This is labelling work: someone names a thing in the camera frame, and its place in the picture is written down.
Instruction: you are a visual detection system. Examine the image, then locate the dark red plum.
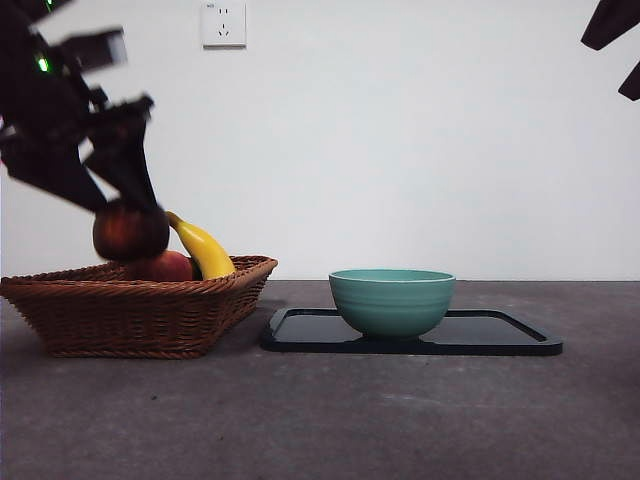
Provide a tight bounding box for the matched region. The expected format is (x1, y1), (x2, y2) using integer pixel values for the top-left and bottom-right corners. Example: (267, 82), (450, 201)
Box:
(92, 199), (171, 262)

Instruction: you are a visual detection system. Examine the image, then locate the teal ribbed bowl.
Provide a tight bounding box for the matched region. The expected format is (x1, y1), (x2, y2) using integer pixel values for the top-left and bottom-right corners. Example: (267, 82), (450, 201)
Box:
(328, 268), (457, 343)

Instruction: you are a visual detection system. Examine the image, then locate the red yellow apple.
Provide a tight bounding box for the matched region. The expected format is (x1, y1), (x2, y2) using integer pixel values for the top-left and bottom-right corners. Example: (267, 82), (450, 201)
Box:
(124, 249), (195, 283)

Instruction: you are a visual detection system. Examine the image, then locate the yellow banana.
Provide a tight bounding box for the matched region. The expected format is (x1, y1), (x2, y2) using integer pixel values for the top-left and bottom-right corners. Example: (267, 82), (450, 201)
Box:
(164, 210), (238, 282)

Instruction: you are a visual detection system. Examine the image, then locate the brown wicker basket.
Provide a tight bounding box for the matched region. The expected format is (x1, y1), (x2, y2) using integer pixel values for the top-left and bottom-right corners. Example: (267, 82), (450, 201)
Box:
(0, 255), (280, 360)

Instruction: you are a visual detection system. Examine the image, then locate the black rectangular tray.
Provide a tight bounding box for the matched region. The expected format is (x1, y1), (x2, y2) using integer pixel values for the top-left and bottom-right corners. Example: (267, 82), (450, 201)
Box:
(259, 306), (565, 357)

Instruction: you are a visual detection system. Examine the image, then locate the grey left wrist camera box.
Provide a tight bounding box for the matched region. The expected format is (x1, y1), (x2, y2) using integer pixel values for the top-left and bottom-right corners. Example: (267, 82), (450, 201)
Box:
(63, 28), (128, 71)

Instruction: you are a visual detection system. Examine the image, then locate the white wall socket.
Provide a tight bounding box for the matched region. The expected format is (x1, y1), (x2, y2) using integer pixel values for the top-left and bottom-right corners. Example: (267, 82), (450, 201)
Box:
(202, 0), (248, 50)

